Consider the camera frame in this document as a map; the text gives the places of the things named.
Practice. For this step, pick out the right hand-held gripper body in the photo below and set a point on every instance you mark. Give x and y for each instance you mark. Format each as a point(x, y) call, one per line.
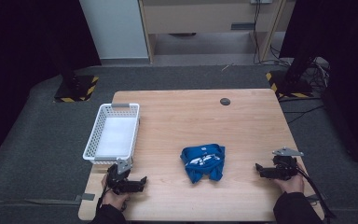
point(284, 169)

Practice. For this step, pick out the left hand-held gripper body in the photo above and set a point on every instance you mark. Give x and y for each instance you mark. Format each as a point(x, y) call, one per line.
point(119, 182)

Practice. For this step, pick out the blue printed t-shirt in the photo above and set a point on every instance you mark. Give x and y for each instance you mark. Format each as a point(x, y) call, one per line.
point(203, 161)

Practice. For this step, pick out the person's right hand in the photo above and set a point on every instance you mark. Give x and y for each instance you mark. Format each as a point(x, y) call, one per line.
point(290, 186)

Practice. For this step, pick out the person's left hand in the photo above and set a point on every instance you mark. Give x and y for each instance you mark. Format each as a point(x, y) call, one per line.
point(115, 200)

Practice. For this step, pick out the white perforated plastic basket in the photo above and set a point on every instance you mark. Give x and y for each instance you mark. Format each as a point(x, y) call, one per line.
point(115, 137)

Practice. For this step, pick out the grey round table grommet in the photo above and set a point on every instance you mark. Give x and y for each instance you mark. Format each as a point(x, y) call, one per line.
point(225, 101)

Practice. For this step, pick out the black stand with striped base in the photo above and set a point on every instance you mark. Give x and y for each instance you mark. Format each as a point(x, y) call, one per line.
point(74, 88)
point(292, 84)

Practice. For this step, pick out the black curtain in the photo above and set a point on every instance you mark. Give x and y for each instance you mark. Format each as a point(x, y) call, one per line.
point(348, 62)
point(18, 46)

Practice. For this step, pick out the white cabinet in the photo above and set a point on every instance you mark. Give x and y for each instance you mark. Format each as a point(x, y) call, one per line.
point(115, 28)

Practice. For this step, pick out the light wooden desk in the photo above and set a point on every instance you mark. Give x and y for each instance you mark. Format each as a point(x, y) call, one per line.
point(199, 15)

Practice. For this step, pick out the white power strip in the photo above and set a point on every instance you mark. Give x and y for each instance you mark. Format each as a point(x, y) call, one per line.
point(261, 1)

